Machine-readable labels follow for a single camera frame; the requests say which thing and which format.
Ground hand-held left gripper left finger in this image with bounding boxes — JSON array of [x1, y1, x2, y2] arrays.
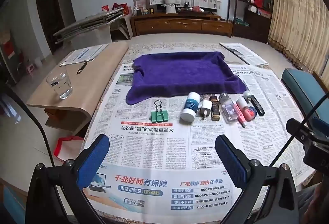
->
[[26, 134, 110, 224]]

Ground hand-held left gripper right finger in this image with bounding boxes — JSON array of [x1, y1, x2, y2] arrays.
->
[[214, 134, 301, 224]]

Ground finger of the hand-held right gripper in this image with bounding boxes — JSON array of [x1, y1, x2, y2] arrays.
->
[[286, 118, 313, 143], [311, 116, 329, 137]]

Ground pink highlighter pen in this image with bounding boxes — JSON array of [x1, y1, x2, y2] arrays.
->
[[233, 103, 246, 127]]

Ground black marker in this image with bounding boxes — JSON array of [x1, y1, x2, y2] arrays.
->
[[249, 96, 265, 116]]

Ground pink jar with blue lid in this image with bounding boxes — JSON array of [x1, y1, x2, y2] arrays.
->
[[243, 107, 257, 121]]

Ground clear pill bottle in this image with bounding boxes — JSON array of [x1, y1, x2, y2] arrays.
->
[[219, 93, 238, 123]]

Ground brown bottle with gold cap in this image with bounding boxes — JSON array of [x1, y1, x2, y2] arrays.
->
[[209, 95, 221, 121]]

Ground white charger plug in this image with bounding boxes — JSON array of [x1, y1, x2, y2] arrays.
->
[[200, 100, 212, 120]]

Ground white and teal bottle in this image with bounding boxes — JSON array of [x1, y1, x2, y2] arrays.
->
[[180, 92, 200, 123]]

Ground green binder clip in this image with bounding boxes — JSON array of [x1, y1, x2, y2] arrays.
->
[[150, 100, 168, 123]]

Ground red paper bag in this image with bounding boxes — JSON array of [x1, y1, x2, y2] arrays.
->
[[53, 136, 85, 163]]

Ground blue cushioned chair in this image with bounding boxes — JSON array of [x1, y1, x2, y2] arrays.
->
[[281, 68, 329, 132]]

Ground spread newspaper sheet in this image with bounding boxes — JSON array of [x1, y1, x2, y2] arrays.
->
[[226, 64, 318, 186], [83, 63, 299, 217]]

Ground person's leg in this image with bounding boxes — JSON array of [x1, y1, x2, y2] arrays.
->
[[295, 180, 329, 224]]

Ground clear drinking glass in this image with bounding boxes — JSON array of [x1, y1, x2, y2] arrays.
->
[[46, 72, 73, 100]]

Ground folded newspaper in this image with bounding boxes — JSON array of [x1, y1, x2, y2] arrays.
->
[[220, 42, 269, 67]]

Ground dark pen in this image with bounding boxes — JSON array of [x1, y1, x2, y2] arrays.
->
[[76, 62, 88, 75]]

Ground beige coffee table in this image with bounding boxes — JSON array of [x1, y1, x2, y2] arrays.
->
[[26, 41, 129, 134]]

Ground purple towel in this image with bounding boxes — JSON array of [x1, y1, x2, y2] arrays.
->
[[126, 51, 248, 105]]

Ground printed paper sheets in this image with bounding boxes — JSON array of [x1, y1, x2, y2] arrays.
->
[[60, 43, 109, 67]]

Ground beige curtain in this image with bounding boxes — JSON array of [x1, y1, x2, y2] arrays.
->
[[267, 0, 329, 70]]

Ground translucent storage box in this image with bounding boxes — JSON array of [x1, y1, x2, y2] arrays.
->
[[69, 26, 112, 49]]

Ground dark glass cabinet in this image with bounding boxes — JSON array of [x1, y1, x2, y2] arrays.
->
[[0, 28, 26, 91]]

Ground grey folded table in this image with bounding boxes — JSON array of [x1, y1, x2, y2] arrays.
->
[[53, 6, 126, 44]]

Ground wooden television cabinet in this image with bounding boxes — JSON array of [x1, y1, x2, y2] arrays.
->
[[131, 12, 233, 36]]

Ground dark wooden door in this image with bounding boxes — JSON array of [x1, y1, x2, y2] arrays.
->
[[35, 0, 65, 47]]

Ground red gift boxes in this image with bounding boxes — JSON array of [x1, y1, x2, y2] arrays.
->
[[101, 3, 129, 15]]

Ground white ceramic jar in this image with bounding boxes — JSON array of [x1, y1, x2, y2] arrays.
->
[[164, 0, 180, 14]]

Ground thin black cable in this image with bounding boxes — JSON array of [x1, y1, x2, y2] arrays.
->
[[271, 95, 329, 166]]

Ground thick black cable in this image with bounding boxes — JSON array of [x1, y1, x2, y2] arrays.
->
[[0, 82, 56, 166]]

